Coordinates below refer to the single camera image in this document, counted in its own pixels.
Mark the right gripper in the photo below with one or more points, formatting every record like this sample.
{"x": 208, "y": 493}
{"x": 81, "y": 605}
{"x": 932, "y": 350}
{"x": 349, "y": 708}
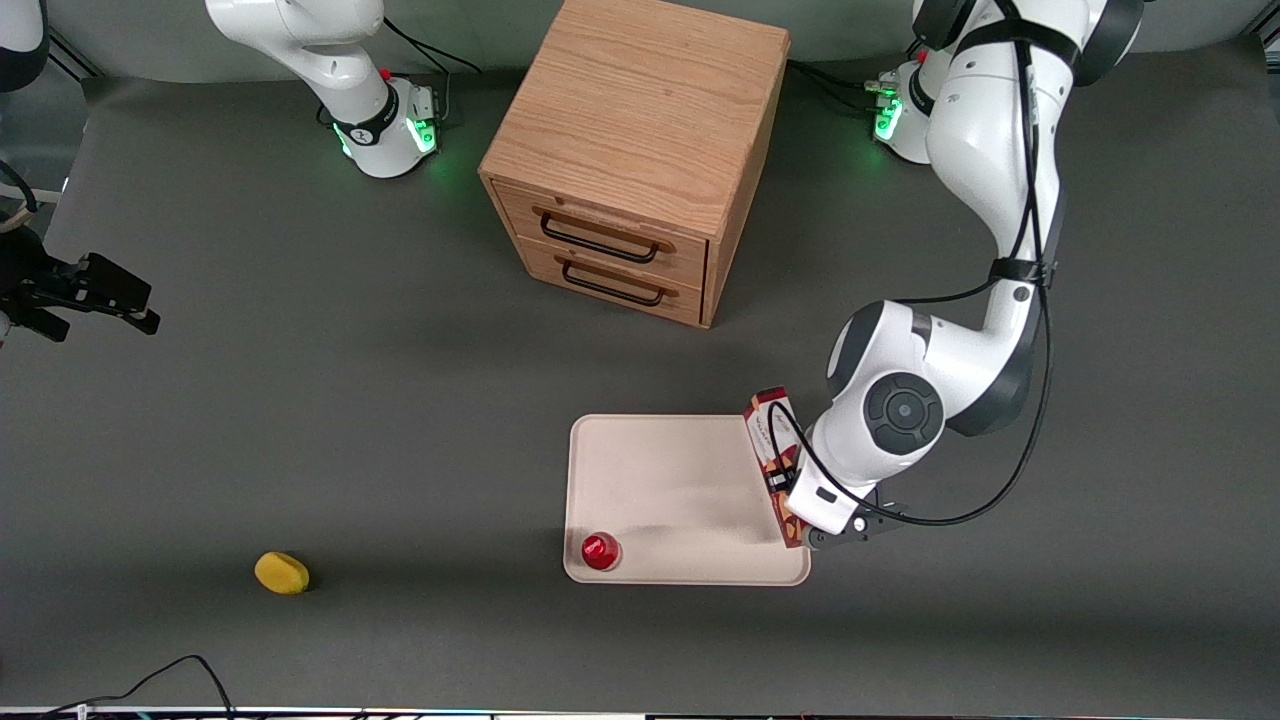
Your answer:
{"x": 22, "y": 275}

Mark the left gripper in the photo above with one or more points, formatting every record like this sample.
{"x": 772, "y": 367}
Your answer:
{"x": 779, "y": 480}

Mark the red cookie box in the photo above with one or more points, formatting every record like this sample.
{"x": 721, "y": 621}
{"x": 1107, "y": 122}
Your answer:
{"x": 770, "y": 420}

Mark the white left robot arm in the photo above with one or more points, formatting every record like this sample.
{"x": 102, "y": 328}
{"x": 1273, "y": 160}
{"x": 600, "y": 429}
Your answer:
{"x": 990, "y": 200}

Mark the beige rectangular tray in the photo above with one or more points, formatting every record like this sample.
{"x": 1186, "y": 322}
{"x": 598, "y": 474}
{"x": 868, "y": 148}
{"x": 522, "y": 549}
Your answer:
{"x": 680, "y": 490}

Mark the small red cup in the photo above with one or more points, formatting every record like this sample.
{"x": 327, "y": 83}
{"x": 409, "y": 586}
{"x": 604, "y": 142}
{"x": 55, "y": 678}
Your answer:
{"x": 600, "y": 552}

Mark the plain wooden drawer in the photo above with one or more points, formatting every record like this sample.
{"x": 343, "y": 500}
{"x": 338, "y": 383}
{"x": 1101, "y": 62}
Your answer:
{"x": 620, "y": 275}

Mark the wooden drawer with notch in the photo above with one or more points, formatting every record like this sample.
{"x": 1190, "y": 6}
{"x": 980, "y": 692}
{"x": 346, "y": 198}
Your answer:
{"x": 610, "y": 215}

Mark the yellow lemon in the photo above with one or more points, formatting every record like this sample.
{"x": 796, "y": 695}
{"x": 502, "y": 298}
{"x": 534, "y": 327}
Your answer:
{"x": 281, "y": 573}

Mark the wooden two-drawer cabinet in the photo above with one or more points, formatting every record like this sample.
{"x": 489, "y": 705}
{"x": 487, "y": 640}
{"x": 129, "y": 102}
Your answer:
{"x": 640, "y": 110}

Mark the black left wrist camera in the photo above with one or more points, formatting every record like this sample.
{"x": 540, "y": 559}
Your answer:
{"x": 860, "y": 527}

